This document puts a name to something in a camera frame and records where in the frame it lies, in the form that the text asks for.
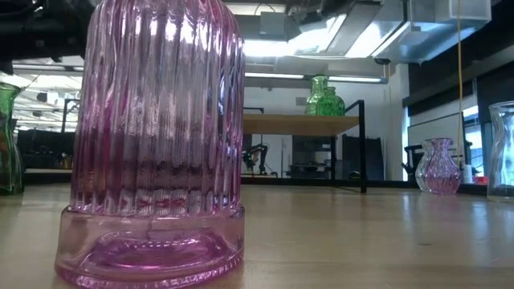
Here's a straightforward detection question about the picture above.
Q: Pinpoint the light green glass vase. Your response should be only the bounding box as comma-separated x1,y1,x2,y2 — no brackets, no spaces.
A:
304,75,328,116

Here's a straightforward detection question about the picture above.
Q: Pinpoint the large pink ribbed glass vase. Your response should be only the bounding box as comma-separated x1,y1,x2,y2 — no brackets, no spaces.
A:
55,0,246,289

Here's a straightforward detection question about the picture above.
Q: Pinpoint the small pink fluted glass vase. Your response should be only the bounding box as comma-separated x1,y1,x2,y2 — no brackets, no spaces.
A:
424,137,462,196

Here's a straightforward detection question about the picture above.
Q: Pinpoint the tall clear smooth glass vase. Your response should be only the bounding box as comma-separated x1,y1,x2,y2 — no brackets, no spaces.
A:
487,100,514,203

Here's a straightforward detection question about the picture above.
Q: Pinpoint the tall green glass vase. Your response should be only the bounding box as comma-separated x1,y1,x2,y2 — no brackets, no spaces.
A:
0,82,26,197

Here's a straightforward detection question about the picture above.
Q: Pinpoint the black storage rack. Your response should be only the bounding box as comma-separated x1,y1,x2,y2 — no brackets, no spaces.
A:
291,135,337,180

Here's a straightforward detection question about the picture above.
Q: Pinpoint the fluorescent light tube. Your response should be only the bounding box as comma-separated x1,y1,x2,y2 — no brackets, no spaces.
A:
244,71,383,84

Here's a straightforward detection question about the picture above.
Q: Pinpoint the black panel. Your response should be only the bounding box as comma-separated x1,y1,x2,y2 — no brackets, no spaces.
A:
341,134,386,181

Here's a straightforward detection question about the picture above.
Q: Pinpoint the grey ceiling box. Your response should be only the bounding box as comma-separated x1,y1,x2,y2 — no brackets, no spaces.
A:
259,10,288,37

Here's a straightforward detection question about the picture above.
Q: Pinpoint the black equipment stand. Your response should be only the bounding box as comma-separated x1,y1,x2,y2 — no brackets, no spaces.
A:
401,144,425,182

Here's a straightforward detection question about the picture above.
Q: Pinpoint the small clear fluted glass vase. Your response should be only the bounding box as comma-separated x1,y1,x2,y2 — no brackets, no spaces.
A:
414,139,434,193

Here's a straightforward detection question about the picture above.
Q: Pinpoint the black workbench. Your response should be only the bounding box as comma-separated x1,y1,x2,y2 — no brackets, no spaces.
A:
16,128,76,170

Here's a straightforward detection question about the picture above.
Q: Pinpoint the grey ceiling pipe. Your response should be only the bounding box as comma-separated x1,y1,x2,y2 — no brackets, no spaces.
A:
11,63,85,73

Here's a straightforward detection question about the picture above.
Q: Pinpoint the wooden shelf black metal frame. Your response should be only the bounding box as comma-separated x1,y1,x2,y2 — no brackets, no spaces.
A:
242,100,368,195

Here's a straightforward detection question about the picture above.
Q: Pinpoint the black table edge rail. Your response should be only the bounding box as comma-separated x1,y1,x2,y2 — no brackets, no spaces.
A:
23,172,489,197

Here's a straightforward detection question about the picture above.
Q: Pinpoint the yellow hanging cable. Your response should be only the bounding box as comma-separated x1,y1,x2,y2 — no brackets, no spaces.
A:
456,0,463,169

